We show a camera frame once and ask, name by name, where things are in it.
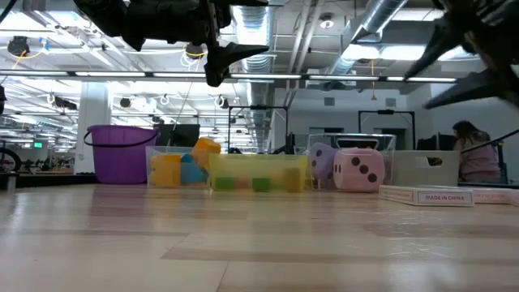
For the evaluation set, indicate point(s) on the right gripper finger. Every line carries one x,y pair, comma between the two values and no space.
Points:
436,46
470,89

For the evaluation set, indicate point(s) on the yellow plastic toy block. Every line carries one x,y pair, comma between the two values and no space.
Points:
164,170
206,151

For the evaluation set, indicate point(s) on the blue plastic toy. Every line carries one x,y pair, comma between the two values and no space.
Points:
191,173

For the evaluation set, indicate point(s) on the red toy brick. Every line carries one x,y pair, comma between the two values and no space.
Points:
242,183

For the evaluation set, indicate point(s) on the lime green toy brick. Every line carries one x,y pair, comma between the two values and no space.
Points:
261,184

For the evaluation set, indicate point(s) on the small yellow toy brick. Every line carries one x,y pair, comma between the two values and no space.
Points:
292,179

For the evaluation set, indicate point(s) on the pink foam die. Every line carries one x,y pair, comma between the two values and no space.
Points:
359,170

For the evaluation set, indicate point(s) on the purple foam die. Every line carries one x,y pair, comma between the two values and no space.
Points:
322,162

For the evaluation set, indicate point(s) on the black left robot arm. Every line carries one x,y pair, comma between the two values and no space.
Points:
101,12

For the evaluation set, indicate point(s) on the black desk monitors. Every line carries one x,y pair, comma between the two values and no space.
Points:
436,142

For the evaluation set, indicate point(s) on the person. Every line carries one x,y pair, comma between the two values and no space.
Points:
480,160

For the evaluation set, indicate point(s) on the yellow hanging pendant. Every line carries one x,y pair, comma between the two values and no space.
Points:
373,96

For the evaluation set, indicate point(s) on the ceiling light strip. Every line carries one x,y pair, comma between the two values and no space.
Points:
344,78

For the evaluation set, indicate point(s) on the grey plastic bin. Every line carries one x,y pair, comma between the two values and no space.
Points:
421,174

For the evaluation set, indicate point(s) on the orange back playing card box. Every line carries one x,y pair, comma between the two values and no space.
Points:
492,195

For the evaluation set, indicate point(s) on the large clear plastic bin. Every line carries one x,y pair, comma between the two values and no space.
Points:
389,162

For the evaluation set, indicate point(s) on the yellow plastic bin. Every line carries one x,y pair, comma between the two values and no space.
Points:
259,164

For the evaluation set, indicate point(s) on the red emblem playing card box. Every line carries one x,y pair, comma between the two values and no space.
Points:
425,196

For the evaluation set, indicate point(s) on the pink pattern playing card box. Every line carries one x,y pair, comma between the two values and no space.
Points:
515,198

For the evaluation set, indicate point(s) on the small clear plastic bin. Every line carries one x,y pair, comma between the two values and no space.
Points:
151,152

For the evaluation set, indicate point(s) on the purple plastic bucket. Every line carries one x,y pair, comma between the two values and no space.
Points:
119,158

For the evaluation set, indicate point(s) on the black ceiling device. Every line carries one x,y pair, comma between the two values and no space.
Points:
18,45

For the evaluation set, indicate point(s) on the green exit sign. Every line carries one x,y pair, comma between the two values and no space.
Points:
38,144

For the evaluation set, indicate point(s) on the bicycle wheel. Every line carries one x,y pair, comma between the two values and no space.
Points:
16,160

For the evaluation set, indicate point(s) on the silver ventilation duct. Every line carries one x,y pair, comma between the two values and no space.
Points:
377,20
259,40

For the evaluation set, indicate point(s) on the black rig frame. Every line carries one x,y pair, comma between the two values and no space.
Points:
259,107
385,111

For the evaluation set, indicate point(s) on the black wall screen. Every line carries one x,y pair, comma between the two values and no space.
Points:
182,136

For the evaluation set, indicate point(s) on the black aluminium support frame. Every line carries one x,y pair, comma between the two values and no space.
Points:
57,180

